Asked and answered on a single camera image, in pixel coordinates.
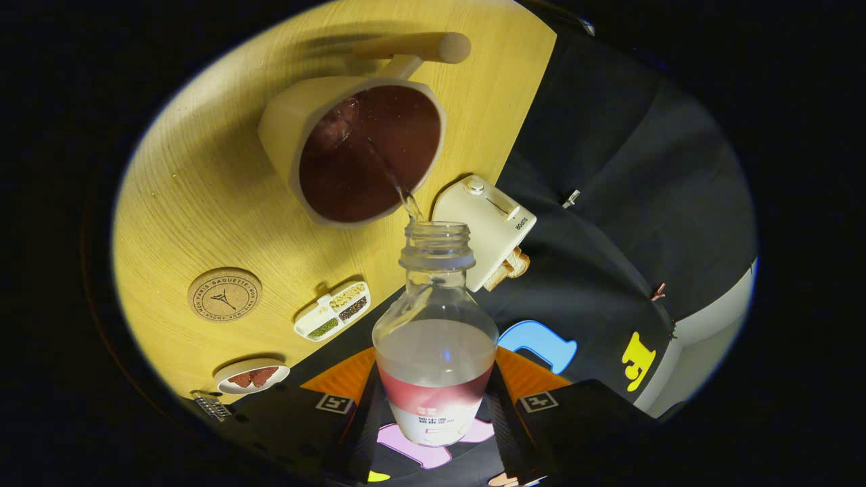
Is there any cream toaster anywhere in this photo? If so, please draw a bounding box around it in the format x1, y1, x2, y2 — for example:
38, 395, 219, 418
432, 175, 538, 293

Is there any clear juice bottle pink label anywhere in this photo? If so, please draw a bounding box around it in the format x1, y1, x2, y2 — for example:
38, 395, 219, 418
372, 221, 500, 448

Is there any round cork coaster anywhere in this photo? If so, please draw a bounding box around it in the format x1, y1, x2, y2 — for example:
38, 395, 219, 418
187, 267, 263, 323

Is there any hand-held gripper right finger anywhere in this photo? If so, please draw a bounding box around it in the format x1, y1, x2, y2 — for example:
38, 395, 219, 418
482, 345, 656, 485

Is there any white divided snack tray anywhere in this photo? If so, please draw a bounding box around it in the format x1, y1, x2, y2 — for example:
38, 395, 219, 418
294, 281, 372, 342

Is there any metal wire holder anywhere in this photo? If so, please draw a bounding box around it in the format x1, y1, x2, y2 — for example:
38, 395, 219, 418
190, 390, 233, 422

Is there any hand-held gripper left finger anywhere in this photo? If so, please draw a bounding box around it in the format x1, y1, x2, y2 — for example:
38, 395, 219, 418
227, 346, 388, 485

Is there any wooden table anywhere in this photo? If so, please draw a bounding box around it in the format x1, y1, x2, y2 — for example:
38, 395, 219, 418
112, 0, 560, 407

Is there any white round plate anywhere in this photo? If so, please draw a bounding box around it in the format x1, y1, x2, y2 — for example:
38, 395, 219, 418
214, 358, 291, 396

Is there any cream cup wooden handle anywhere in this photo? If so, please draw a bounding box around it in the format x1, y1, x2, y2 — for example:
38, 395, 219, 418
257, 32, 472, 228

